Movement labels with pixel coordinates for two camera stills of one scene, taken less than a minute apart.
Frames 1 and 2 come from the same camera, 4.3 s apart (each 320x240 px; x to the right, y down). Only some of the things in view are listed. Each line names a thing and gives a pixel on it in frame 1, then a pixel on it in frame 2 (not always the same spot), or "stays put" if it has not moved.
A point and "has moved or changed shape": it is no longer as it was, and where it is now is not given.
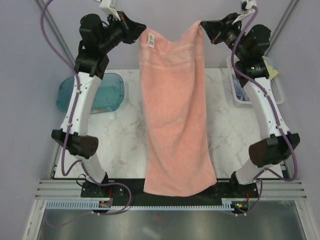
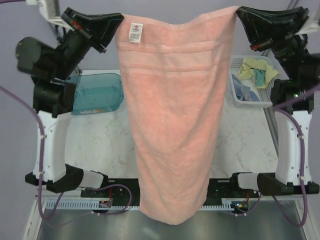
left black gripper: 132,33 to 104,27
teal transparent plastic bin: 109,96 stays put
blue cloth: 240,93 stays put
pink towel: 178,156 has moved or changed shape
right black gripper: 217,29 to 265,36
